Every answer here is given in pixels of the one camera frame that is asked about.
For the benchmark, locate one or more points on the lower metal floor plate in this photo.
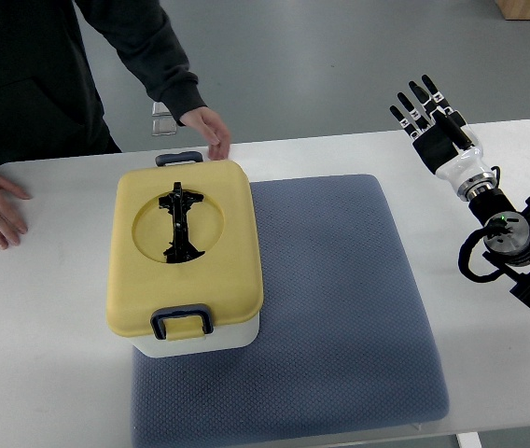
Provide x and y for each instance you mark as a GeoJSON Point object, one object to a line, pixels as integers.
{"type": "Point", "coordinates": [163, 126]}

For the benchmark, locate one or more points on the white storage box base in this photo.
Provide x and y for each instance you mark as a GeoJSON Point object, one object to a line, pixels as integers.
{"type": "Point", "coordinates": [222, 338]}

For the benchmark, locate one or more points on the blue-grey quilted mat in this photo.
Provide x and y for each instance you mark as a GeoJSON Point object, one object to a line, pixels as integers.
{"type": "Point", "coordinates": [344, 343]}

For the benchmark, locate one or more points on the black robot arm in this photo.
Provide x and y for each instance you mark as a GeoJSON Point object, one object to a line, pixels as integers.
{"type": "Point", "coordinates": [501, 246]}

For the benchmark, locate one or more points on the person in dark hoodie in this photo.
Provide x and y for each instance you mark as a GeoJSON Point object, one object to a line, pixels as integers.
{"type": "Point", "coordinates": [49, 105]}

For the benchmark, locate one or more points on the person's left hand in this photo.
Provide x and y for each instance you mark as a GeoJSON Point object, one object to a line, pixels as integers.
{"type": "Point", "coordinates": [213, 130]}

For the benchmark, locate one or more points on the yellow storage box lid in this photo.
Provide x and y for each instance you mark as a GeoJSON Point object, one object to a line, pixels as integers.
{"type": "Point", "coordinates": [184, 257]}

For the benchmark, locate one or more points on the metal floor plate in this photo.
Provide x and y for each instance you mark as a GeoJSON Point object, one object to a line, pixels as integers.
{"type": "Point", "coordinates": [160, 109]}
{"type": "Point", "coordinates": [163, 126]}

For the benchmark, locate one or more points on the upper metal floor plate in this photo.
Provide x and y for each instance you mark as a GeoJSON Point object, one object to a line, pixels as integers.
{"type": "Point", "coordinates": [160, 109]}

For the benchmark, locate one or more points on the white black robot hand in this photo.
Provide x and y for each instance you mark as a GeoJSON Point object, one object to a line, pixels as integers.
{"type": "Point", "coordinates": [464, 168]}

